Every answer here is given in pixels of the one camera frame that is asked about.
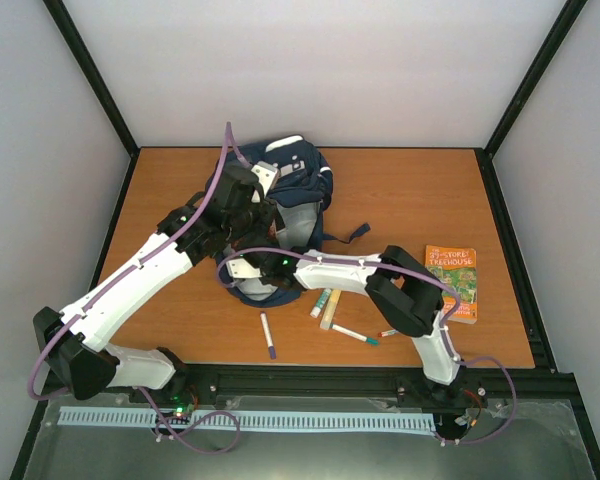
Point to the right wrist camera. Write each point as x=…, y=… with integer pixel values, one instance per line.
x=240, y=269

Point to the black frame post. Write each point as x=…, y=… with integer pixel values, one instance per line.
x=80, y=52
x=550, y=46

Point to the navy blue backpack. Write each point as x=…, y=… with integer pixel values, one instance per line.
x=303, y=193

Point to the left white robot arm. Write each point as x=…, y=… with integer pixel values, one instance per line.
x=76, y=341

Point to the small circuit board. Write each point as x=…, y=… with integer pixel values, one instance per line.
x=183, y=405

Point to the left black frame post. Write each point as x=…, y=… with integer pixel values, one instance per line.
x=80, y=52

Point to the purple cap marker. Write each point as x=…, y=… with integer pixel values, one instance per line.
x=268, y=335

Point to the red cap marker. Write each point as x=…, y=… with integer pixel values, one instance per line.
x=387, y=333

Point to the teal cap marker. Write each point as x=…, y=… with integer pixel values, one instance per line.
x=353, y=334

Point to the green white glue stick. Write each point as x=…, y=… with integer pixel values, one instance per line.
x=320, y=303

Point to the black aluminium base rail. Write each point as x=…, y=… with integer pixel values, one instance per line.
x=407, y=387

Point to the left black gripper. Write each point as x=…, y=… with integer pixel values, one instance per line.
x=263, y=226

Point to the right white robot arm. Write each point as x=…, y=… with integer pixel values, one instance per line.
x=408, y=296

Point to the yellow highlighter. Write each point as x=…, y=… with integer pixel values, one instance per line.
x=329, y=310

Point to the light blue cable duct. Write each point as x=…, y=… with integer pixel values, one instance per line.
x=252, y=421

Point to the right black frame post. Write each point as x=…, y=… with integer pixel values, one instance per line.
x=550, y=46

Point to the orange Treehouse book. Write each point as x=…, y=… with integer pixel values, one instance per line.
x=456, y=268

